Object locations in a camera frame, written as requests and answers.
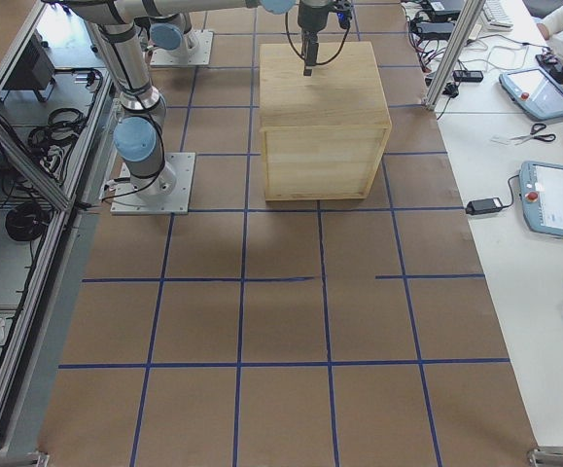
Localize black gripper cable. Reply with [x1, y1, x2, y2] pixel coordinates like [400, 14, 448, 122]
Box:
[284, 9, 353, 67]

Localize far teach pendant tablet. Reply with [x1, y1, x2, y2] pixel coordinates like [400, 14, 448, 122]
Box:
[499, 67, 563, 122]

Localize black power adapter brick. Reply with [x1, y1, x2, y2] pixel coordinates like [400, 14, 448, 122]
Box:
[465, 198, 504, 216]

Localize white keyboard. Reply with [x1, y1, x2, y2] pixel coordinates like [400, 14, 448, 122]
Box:
[481, 0, 513, 29]

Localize coiled black cable bundle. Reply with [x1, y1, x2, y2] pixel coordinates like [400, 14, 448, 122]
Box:
[4, 201, 45, 242]

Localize aluminium frame post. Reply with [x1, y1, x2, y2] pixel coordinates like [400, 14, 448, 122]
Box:
[424, 0, 484, 110]

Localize near teach pendant tablet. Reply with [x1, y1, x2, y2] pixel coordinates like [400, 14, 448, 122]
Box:
[519, 161, 563, 237]

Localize small black device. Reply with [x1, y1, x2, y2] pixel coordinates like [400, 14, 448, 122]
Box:
[452, 70, 484, 83]

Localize aluminium cell frame rail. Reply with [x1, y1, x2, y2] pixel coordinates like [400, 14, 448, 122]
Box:
[0, 0, 117, 456]

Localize black control box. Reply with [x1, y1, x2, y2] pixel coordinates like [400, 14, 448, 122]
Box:
[0, 33, 55, 102]

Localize teach pendant tablet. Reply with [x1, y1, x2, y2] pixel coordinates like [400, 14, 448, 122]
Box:
[499, 67, 563, 122]
[519, 161, 563, 237]

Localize black handled scissors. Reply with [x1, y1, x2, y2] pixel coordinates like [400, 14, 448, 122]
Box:
[510, 123, 556, 145]

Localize brown paper floor mat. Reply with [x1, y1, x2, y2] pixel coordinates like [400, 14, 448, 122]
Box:
[38, 1, 535, 466]

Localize wooden drawer cabinet box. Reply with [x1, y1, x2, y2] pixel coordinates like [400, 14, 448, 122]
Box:
[259, 41, 392, 201]

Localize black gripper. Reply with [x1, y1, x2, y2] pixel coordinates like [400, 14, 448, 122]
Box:
[298, 0, 334, 77]

